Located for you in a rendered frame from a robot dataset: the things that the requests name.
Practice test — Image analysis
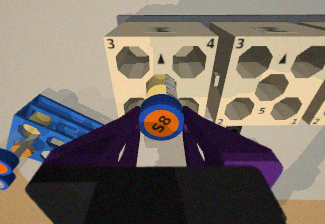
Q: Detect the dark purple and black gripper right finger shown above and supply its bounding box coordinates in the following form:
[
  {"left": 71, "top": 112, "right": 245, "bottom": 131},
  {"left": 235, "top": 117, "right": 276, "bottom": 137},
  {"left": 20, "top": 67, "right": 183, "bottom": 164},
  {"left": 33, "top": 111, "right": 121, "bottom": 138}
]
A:
[{"left": 182, "top": 106, "right": 283, "bottom": 188}]

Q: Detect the blue tube rack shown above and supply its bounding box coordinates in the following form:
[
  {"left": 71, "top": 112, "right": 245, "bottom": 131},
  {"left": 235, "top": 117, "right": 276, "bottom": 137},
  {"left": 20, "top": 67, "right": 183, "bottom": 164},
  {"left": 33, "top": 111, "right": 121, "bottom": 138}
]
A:
[{"left": 9, "top": 94, "right": 104, "bottom": 163}]

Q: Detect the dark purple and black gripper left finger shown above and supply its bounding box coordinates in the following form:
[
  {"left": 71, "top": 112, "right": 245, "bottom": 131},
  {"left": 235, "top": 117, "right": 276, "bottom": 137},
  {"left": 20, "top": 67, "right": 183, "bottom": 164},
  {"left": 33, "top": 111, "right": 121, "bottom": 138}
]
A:
[{"left": 38, "top": 106, "right": 140, "bottom": 169}]

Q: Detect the sample tube with blue cap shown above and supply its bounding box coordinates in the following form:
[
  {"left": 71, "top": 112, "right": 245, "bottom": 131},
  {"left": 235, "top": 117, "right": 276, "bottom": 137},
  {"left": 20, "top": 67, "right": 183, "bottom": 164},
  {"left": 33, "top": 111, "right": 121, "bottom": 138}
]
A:
[
  {"left": 0, "top": 111, "right": 53, "bottom": 175},
  {"left": 139, "top": 74, "right": 184, "bottom": 141}
]

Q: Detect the grey flat mat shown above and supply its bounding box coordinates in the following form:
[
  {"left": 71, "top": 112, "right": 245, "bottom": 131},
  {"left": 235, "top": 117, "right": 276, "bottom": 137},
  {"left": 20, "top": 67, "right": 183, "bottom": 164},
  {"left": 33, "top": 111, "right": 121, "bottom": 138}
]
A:
[{"left": 0, "top": 0, "right": 325, "bottom": 200}]

